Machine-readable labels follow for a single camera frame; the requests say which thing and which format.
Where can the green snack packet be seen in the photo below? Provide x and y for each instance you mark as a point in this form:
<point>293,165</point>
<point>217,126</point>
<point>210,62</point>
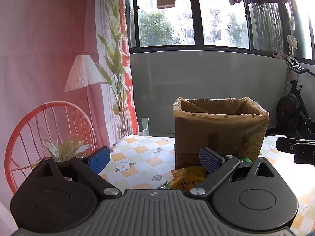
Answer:
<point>246,159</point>
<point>164,185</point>

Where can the brown cardboard box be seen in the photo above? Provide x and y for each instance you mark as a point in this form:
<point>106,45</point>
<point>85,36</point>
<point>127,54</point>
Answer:
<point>184,159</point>

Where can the white round hanging object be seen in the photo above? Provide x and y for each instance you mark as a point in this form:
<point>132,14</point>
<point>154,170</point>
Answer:
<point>292,41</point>

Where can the pale cloth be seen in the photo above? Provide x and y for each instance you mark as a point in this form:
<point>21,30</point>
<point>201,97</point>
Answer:
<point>280,54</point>

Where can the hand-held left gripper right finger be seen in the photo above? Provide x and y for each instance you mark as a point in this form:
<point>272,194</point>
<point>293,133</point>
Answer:
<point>209,161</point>

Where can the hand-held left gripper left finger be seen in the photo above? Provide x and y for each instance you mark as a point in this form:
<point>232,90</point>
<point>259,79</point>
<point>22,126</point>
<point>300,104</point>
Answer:
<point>99,159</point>

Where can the yellow crinkled snack packet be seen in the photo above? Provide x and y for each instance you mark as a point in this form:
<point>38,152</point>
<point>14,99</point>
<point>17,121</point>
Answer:
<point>187,177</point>

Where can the black exercise bike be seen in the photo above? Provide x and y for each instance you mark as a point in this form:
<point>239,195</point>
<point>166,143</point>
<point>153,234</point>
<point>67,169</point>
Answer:
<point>288,113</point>

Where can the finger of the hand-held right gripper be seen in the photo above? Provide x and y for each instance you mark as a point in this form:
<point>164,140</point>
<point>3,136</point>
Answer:
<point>285,145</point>

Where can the white bin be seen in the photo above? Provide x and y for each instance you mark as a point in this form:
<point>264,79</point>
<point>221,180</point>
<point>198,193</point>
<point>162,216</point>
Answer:
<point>144,126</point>

